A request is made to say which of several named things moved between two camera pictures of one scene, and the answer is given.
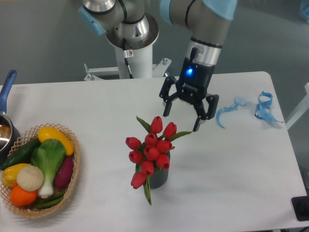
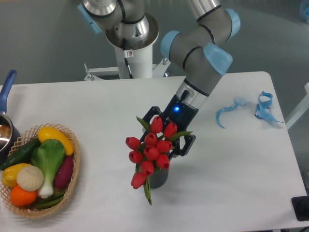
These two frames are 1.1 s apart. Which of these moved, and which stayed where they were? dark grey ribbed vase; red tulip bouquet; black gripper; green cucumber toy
Moved: black gripper
Stayed: dark grey ribbed vase; red tulip bouquet; green cucumber toy
